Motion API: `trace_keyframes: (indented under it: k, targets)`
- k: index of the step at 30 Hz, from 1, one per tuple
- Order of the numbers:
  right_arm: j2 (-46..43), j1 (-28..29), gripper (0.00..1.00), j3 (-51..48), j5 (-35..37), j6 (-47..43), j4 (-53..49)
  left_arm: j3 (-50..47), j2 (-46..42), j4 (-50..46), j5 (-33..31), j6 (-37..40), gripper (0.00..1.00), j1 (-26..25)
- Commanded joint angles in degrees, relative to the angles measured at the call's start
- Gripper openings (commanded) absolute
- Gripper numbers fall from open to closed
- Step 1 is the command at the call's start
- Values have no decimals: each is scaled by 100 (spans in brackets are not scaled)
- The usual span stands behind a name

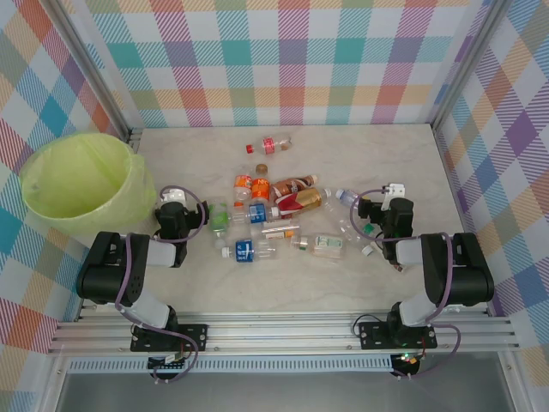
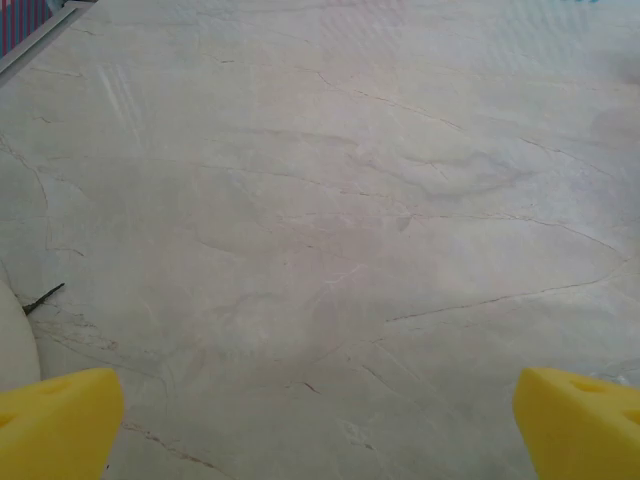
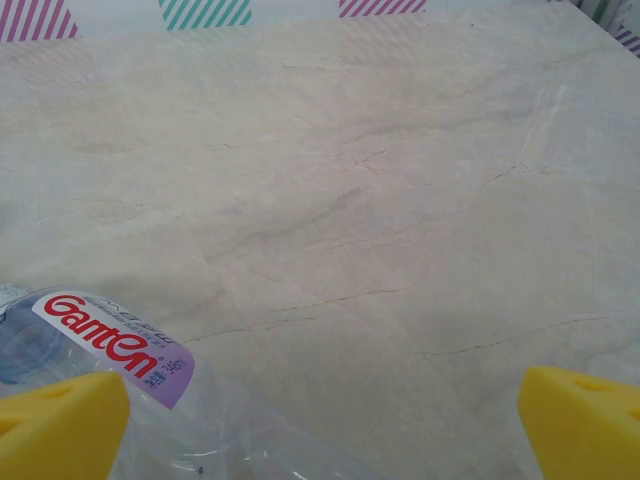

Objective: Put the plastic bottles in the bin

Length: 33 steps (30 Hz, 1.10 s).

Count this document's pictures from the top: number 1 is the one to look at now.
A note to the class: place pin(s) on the clear bottle green cap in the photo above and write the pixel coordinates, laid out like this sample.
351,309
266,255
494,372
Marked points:
366,228

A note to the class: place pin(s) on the green label clear bottle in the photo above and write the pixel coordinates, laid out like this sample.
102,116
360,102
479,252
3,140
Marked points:
219,219

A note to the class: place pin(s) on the bluish clear Ganten bottle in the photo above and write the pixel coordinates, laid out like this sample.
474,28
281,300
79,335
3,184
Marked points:
345,195

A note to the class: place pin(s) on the clear bottle white cap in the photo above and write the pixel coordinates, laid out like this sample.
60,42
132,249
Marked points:
367,251

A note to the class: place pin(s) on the blue label water bottle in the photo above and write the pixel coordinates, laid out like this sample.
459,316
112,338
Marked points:
257,212
245,250

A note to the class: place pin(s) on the green and white label bottle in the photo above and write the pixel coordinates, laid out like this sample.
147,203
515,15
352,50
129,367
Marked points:
326,244

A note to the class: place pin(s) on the white and orange label bottle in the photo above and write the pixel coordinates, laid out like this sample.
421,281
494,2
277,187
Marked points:
276,232

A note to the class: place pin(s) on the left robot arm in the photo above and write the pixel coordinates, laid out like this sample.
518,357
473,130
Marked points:
111,266

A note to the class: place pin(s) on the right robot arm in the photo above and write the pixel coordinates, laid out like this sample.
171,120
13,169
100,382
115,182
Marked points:
463,274

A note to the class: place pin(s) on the bin with green liner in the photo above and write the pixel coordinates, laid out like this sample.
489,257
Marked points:
86,180

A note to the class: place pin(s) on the clear bottle orange fruit label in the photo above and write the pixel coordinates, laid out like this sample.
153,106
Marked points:
243,183

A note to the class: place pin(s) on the orange NFC label bottle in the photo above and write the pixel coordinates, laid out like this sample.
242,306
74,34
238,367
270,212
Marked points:
260,187

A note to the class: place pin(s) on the red and gold label bottle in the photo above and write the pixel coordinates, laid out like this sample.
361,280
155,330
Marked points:
300,201

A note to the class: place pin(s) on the brown bottle cap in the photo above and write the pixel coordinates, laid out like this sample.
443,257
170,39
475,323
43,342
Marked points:
262,168

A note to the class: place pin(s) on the brown coffee bottle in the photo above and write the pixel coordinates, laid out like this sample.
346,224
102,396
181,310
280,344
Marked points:
293,185

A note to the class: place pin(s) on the clear bottle red cap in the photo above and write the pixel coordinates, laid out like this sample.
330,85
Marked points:
269,145

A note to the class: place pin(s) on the small electronics board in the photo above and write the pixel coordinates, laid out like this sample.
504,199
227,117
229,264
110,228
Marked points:
407,359
167,361

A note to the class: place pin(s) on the grey metal panel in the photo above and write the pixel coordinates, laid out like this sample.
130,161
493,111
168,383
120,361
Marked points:
279,392

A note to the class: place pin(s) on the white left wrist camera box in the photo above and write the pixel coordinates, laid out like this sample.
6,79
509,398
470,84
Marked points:
173,195

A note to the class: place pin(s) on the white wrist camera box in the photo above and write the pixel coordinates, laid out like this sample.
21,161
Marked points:
395,190
173,195

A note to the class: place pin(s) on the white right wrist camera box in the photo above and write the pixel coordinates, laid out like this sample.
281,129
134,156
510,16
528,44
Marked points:
395,190

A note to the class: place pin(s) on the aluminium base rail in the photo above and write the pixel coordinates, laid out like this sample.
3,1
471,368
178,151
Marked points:
279,332

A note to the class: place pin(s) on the aluminium frame post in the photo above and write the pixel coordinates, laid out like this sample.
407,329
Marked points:
92,73
469,64

